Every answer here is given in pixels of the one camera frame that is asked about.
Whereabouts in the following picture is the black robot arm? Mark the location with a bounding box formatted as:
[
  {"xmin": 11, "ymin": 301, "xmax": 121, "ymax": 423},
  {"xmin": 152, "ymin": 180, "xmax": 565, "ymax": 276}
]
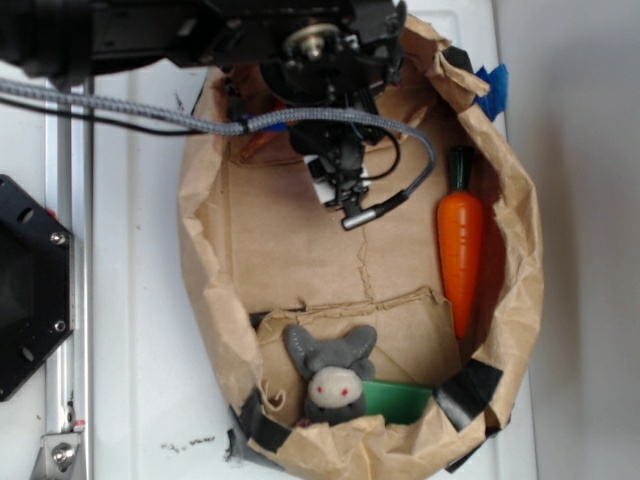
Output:
[{"xmin": 1, "ymin": 1, "xmax": 407, "ymax": 112}]

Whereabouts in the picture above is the grey plush bunny toy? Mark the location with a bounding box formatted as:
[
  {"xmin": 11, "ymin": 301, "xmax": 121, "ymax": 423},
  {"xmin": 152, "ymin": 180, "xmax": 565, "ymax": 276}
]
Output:
[{"xmin": 284, "ymin": 325, "xmax": 377, "ymax": 426}]

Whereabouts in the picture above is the green plastic block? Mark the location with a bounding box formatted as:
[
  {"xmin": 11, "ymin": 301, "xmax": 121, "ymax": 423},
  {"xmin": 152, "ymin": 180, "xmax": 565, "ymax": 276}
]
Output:
[{"xmin": 363, "ymin": 380, "xmax": 433, "ymax": 425}]

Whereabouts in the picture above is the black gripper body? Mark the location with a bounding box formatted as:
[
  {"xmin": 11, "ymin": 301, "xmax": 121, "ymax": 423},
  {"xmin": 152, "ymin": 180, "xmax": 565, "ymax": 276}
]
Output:
[{"xmin": 227, "ymin": 1, "xmax": 407, "ymax": 173}]

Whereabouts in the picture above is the white plastic tray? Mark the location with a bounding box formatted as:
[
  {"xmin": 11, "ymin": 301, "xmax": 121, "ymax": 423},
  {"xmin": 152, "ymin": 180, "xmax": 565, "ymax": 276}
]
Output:
[{"xmin": 87, "ymin": 1, "xmax": 537, "ymax": 479}]

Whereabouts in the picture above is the brown paper bag tray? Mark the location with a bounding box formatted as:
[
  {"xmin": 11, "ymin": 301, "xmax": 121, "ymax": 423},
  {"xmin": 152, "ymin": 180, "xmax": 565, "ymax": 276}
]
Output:
[{"xmin": 178, "ymin": 17, "xmax": 544, "ymax": 479}]

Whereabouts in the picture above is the grey braided cable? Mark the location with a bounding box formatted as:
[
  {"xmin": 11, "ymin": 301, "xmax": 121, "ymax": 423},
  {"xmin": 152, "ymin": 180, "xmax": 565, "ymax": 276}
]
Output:
[{"xmin": 0, "ymin": 77, "xmax": 437, "ymax": 211}]

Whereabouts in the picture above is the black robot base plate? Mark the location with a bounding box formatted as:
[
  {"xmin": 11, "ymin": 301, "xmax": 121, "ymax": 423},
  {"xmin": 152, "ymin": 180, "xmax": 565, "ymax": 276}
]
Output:
[{"xmin": 1, "ymin": 174, "xmax": 73, "ymax": 402}]

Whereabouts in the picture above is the aluminium frame rail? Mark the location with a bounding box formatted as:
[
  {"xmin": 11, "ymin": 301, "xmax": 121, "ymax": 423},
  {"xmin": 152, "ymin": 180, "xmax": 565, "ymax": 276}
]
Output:
[{"xmin": 30, "ymin": 101, "xmax": 94, "ymax": 479}]

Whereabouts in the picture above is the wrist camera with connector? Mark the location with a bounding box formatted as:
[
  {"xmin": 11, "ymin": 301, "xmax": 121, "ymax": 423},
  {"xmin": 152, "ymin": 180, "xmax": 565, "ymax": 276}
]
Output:
[{"xmin": 303, "ymin": 155, "xmax": 378, "ymax": 231}]

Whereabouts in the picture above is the orange toy carrot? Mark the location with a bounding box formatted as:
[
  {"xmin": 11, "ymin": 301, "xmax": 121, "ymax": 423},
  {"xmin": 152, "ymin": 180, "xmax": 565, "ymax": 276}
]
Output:
[{"xmin": 437, "ymin": 146, "xmax": 483, "ymax": 339}]

